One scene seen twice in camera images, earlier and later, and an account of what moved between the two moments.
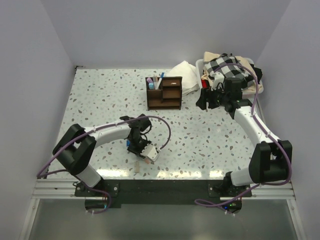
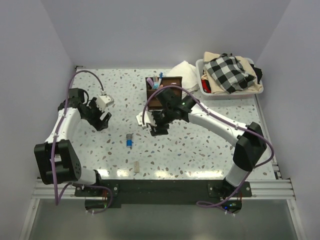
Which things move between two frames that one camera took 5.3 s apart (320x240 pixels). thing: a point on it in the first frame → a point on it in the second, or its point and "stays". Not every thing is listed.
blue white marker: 160,80 stays
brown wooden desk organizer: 168,96 stays
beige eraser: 137,167 stays
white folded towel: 188,73 stays
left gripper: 137,152 → 99,124
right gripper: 206,95 → 157,130
